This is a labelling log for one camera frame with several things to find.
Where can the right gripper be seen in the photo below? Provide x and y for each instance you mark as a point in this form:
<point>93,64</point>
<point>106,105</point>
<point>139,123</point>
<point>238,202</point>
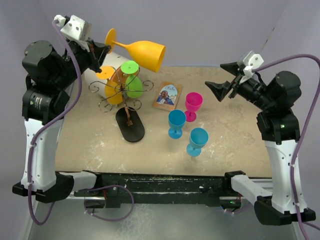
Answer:
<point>234,68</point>

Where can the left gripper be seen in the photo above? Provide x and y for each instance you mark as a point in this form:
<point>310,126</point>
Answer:
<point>97,52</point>

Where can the orange wine glass front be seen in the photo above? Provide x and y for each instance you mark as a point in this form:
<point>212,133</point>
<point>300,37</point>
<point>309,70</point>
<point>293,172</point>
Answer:
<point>110,84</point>

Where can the orange wine glass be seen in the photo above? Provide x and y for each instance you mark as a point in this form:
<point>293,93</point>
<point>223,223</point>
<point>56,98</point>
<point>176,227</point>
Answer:
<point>110,84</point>
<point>147,54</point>

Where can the green wine glass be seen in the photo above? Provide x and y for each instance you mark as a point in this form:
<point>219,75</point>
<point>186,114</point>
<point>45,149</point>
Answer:
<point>133,84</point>

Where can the orange wine glass back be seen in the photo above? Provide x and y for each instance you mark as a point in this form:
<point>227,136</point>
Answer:
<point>147,54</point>

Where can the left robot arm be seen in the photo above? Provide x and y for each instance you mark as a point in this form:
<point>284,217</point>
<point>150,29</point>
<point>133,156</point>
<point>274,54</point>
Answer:
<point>48,77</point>

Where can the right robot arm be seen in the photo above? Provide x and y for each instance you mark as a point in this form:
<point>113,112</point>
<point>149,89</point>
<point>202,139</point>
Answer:
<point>280,131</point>

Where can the pink wine glass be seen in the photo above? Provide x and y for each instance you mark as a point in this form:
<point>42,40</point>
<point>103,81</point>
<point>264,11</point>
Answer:
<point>193,102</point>

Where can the blue wine glass left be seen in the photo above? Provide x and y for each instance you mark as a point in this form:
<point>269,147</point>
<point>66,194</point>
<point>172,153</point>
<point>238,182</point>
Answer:
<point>176,121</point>

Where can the blue wine glass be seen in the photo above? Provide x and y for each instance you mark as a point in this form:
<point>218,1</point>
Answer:
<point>176,121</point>
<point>197,140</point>

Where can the blue wine glass front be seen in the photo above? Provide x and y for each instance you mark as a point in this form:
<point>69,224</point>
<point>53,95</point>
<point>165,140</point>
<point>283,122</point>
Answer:
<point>197,140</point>

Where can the metal wine glass rack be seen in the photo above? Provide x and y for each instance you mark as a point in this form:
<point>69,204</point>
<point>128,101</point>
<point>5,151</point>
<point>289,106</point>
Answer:
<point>127,117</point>

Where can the orange picture book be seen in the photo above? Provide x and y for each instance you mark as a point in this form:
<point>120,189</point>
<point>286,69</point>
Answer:
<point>167,96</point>

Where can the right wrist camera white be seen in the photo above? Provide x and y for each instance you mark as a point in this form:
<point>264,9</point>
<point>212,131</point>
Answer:
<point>247,63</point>

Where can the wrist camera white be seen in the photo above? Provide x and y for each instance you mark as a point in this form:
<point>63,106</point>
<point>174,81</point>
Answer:
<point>247,63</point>
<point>73,27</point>

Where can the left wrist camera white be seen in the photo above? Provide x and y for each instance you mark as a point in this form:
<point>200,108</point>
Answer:
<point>73,27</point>

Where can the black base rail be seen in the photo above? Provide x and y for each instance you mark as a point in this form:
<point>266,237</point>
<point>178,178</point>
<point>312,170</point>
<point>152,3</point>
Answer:
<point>114,189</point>

